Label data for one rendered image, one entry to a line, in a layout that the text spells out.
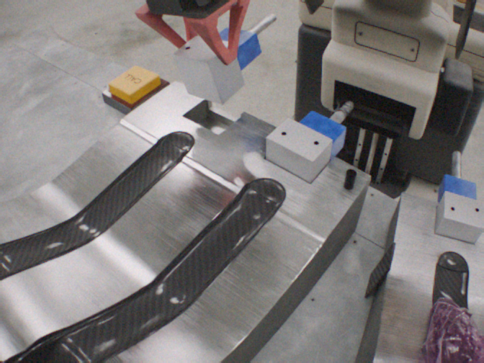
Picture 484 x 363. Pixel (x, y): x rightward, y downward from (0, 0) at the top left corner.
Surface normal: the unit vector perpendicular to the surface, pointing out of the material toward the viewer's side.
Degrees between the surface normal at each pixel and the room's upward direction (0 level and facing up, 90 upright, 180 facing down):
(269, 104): 0
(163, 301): 14
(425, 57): 98
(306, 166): 90
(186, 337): 21
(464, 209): 0
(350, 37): 98
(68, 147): 0
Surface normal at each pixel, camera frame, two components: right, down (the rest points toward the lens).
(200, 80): -0.60, 0.70
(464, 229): -0.36, 0.70
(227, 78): 0.77, 0.37
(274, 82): -0.03, -0.66
